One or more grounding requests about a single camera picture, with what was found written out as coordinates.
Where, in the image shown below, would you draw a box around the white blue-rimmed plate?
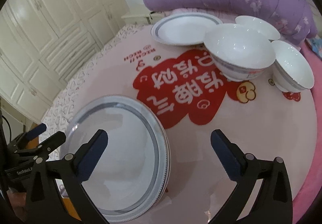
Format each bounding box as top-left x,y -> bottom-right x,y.
151,12 -> 223,46
60,95 -> 170,223

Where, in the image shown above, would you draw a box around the large white bowl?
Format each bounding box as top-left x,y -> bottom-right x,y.
204,23 -> 276,82

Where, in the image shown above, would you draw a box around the heart pattern bed sheet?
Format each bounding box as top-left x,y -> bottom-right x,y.
39,24 -> 144,143

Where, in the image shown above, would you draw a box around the pink printed table cloth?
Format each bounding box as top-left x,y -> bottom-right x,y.
74,25 -> 320,223

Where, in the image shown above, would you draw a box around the cream wardrobe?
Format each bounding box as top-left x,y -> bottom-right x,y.
1,0 -> 128,123

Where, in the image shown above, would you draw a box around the blue cartoon pillow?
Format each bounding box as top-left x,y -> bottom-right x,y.
307,38 -> 322,60

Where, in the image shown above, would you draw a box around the light pink folded blanket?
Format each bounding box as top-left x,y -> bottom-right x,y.
162,8 -> 238,23

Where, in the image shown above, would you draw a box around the cream nightstand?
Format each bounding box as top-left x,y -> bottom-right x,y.
121,11 -> 164,25

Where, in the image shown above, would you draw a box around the black cable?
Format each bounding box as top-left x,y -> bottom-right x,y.
0,113 -> 12,144

